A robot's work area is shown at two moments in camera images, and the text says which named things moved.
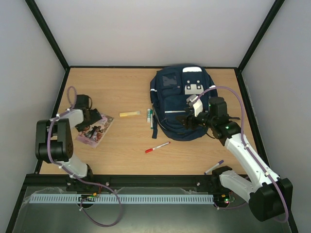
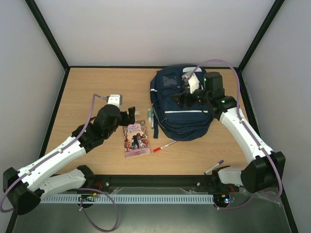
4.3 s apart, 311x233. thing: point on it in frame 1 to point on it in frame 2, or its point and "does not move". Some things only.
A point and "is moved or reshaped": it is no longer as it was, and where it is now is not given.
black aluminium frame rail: [60, 180] does not move
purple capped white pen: [209, 171] does not move
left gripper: [97, 117] to [125, 121]
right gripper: [192, 120] to [185, 97]
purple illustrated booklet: [93, 135] is moved or reshaped
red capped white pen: [150, 150] to [158, 148]
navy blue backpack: [170, 88] does not move
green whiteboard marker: [148, 115] does not move
